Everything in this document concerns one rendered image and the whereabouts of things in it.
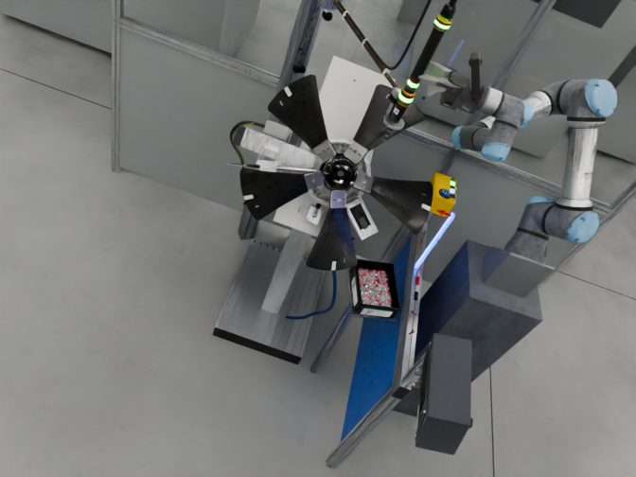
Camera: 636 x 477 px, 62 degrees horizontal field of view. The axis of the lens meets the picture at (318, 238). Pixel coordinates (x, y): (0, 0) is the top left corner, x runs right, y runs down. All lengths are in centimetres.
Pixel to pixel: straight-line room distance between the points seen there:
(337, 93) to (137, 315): 146
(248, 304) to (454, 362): 150
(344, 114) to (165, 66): 104
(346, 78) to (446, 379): 123
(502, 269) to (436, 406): 77
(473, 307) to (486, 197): 91
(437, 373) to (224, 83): 178
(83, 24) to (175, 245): 187
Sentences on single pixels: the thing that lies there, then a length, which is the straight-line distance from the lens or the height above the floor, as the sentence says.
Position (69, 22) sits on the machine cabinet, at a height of 18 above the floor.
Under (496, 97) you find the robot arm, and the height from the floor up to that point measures 168.
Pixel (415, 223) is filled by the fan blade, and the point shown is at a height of 116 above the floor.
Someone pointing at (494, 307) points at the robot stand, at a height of 99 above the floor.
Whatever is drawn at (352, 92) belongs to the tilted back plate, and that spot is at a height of 128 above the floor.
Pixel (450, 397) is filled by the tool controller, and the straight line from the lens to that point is 147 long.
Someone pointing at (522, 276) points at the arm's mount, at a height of 110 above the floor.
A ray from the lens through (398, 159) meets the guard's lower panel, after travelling 273.
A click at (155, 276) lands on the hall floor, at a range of 293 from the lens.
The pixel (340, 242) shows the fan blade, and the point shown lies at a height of 100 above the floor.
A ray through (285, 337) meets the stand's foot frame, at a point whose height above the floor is 8.
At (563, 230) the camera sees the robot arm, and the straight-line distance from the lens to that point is 199.
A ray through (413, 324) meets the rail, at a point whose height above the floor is 86.
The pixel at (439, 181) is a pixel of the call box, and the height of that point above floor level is 107.
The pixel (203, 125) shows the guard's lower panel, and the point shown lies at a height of 58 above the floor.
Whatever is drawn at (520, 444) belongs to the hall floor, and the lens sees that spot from 317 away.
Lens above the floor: 240
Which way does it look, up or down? 47 degrees down
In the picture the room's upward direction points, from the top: 24 degrees clockwise
